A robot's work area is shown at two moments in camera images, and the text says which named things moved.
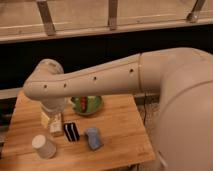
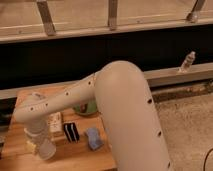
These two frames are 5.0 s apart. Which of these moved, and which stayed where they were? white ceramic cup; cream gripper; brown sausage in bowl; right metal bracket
Moved: cream gripper
Stayed: right metal bracket; white ceramic cup; brown sausage in bowl
